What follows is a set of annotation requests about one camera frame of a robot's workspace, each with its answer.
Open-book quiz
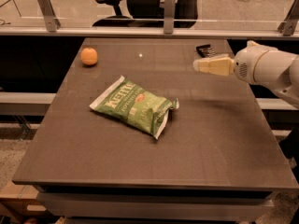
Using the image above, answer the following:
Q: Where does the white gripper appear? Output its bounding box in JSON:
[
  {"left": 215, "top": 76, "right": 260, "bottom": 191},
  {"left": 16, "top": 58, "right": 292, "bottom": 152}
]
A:
[{"left": 193, "top": 40, "right": 277, "bottom": 85}]

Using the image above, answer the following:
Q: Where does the middle metal bracket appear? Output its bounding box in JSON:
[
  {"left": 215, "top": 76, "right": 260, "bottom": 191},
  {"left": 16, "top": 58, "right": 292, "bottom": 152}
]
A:
[{"left": 164, "top": 0, "right": 176, "bottom": 35}]

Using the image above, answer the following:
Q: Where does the green jalapeno chip bag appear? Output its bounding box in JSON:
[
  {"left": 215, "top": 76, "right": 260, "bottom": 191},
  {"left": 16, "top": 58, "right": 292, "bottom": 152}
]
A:
[{"left": 90, "top": 76, "right": 179, "bottom": 139}]

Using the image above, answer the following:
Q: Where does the right metal bracket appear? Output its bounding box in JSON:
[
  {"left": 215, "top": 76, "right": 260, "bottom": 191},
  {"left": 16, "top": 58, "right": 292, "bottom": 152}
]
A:
[{"left": 278, "top": 0, "right": 299, "bottom": 36}]

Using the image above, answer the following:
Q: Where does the orange fruit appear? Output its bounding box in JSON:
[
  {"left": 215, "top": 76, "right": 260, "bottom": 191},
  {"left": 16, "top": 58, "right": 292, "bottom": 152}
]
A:
[{"left": 81, "top": 48, "right": 98, "bottom": 65}]

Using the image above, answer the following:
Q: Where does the black rxbar chocolate bar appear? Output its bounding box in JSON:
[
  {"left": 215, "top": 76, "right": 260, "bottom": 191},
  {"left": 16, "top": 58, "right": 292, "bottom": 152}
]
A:
[{"left": 196, "top": 44, "right": 217, "bottom": 58}]

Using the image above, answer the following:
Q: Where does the black office chair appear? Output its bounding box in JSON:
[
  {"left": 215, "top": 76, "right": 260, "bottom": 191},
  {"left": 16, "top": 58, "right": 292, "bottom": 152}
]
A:
[{"left": 93, "top": 0, "right": 198, "bottom": 28}]

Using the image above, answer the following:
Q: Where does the left metal bracket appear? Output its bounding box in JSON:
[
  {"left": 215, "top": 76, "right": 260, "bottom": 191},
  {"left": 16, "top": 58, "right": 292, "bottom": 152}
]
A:
[{"left": 37, "top": 0, "right": 61, "bottom": 32}]

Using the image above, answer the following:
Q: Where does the cardboard box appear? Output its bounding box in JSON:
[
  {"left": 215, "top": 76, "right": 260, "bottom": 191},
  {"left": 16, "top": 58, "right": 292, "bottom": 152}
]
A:
[{"left": 0, "top": 181, "right": 51, "bottom": 223}]

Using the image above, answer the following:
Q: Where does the metal bracket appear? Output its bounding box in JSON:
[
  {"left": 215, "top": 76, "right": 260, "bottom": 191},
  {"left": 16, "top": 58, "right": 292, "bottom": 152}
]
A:
[
  {"left": 37, "top": 0, "right": 61, "bottom": 32},
  {"left": 278, "top": 0, "right": 299, "bottom": 36},
  {"left": 164, "top": 0, "right": 176, "bottom": 35}
]

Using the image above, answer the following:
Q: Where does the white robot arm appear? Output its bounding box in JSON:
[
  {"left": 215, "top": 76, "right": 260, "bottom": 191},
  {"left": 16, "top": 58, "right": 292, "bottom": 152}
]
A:
[{"left": 193, "top": 40, "right": 299, "bottom": 108}]

